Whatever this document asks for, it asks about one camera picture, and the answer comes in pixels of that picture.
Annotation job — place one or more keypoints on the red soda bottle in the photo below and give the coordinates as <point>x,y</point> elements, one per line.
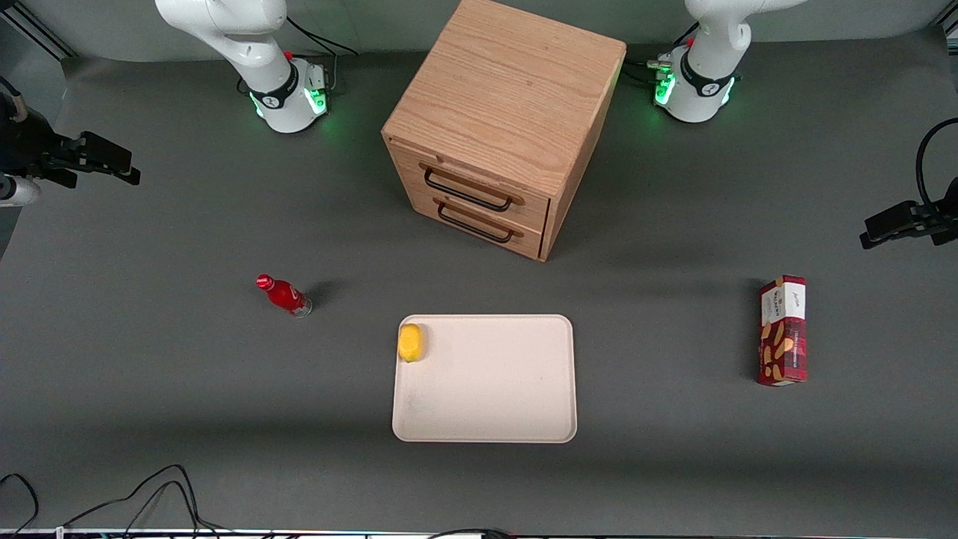
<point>284,295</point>

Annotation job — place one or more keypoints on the yellow lemon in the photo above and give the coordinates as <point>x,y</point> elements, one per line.
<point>410,343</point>

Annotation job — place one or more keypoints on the aluminium frame rail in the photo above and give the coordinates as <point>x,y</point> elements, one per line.
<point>37,31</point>
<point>950,26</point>

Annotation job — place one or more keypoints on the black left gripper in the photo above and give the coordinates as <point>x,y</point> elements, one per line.
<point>944,217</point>

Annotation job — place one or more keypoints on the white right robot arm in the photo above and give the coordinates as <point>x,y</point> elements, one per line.
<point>254,45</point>

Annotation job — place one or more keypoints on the wooden drawer front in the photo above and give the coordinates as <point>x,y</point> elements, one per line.
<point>535,209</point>
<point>530,243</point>

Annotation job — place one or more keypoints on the red plaid cookie box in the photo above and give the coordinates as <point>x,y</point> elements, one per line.
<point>782,337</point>

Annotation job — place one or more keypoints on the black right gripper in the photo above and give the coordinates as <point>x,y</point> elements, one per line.
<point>31,148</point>

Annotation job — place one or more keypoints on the beige plastic tray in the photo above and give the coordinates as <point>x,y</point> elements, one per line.
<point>494,382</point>

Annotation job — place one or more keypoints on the light wooden drawer cabinet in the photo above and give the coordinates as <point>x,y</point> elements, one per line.
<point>509,82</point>

